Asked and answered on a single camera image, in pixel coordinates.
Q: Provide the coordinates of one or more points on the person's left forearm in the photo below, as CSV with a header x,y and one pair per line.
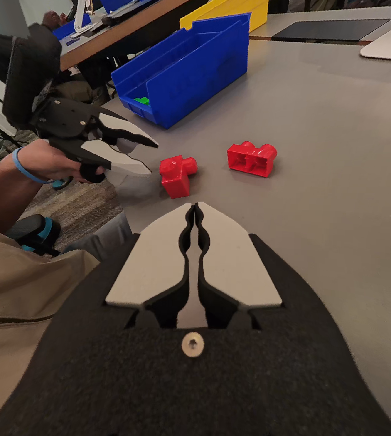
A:
x,y
1,194

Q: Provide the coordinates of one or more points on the person's left hand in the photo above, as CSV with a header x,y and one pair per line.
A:
x,y
52,160

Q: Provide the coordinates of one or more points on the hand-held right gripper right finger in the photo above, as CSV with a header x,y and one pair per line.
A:
x,y
239,272

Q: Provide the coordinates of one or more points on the black flat panel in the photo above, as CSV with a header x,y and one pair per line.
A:
x,y
331,29

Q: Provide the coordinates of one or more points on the blue storage bin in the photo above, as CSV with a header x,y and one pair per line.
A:
x,y
73,27
195,75

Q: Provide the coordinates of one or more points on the blue wristband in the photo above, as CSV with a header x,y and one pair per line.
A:
x,y
28,174

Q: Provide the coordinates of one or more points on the person's beige jacket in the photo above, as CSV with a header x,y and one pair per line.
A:
x,y
18,320

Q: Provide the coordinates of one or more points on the wooden table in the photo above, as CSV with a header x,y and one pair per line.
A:
x,y
120,34

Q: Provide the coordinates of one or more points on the person's jeans leg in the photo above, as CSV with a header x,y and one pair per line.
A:
x,y
103,238

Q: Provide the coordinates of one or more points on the pile of colourful blocks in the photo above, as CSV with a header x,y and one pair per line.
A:
x,y
141,101

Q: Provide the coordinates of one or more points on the yellow storage bin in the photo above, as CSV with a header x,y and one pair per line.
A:
x,y
229,10

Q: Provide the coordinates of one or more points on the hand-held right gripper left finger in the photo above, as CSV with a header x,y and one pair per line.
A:
x,y
151,272

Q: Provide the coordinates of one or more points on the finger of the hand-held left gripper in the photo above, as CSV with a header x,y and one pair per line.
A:
x,y
124,160
131,129

